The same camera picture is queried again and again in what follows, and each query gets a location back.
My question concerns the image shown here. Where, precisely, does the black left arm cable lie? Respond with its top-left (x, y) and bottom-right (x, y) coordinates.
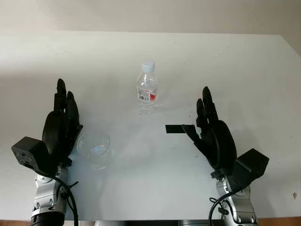
top-left (54, 176), bottom-right (79, 226)

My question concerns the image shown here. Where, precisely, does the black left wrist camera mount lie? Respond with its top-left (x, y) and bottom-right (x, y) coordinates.
top-left (11, 136), bottom-right (56, 177)

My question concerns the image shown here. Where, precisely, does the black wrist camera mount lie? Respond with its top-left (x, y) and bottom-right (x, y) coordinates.
top-left (11, 136), bottom-right (56, 177)
top-left (231, 148), bottom-right (270, 187)

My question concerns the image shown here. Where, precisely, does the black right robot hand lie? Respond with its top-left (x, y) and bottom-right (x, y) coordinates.
top-left (182, 86), bottom-right (238, 177)

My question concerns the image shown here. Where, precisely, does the black tape strip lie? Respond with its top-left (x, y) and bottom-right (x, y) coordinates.
top-left (165, 124), bottom-right (196, 135)

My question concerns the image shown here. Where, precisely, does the clear plastic water bottle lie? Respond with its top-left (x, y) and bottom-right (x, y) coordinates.
top-left (136, 59), bottom-right (159, 114)

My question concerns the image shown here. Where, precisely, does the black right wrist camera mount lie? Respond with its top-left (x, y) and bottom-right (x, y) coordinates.
top-left (231, 148), bottom-right (270, 187)

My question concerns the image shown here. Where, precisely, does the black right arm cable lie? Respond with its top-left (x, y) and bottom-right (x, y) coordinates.
top-left (207, 197), bottom-right (230, 226)

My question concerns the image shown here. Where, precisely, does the clear glass cup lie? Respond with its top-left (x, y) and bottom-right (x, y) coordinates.
top-left (76, 132), bottom-right (112, 170)

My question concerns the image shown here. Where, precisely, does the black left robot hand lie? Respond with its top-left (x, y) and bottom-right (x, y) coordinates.
top-left (41, 78), bottom-right (84, 167)

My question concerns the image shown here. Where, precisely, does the grey robot torso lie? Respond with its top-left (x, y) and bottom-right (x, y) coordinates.
top-left (93, 219), bottom-right (210, 226)

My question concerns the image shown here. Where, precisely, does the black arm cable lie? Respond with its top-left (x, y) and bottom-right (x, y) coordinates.
top-left (54, 176), bottom-right (79, 226)
top-left (207, 197), bottom-right (230, 226)

